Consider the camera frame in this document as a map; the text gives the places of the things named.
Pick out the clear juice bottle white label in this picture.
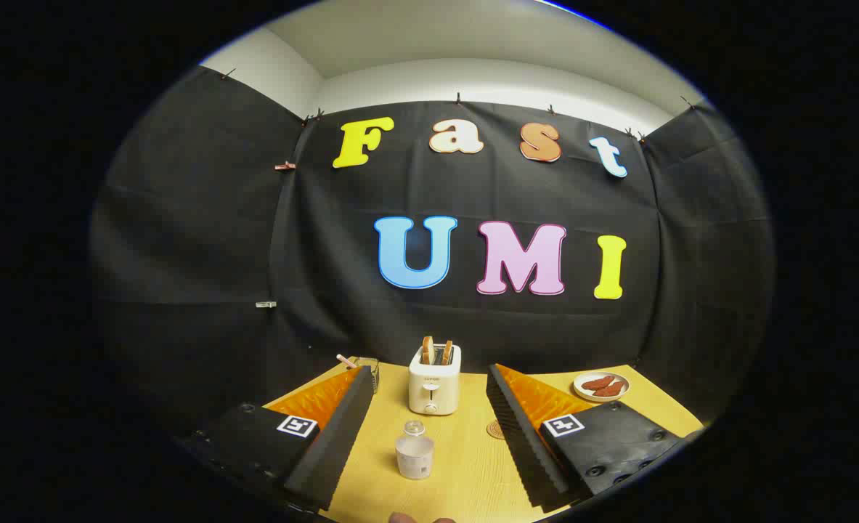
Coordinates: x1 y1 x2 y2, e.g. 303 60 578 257
395 420 435 480

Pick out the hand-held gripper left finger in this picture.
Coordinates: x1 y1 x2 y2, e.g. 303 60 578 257
175 365 375 511

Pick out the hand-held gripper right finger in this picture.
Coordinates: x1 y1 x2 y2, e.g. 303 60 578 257
486 363 706 509

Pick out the white round plate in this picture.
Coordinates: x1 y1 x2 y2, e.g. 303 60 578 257
573 371 631 403

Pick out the wooden table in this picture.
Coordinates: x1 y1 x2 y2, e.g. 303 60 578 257
262 356 706 523

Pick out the clear glass holder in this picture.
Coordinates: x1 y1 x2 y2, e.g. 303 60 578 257
353 357 380 394

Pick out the cream toaster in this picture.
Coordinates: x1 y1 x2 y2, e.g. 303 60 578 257
408 344 463 416

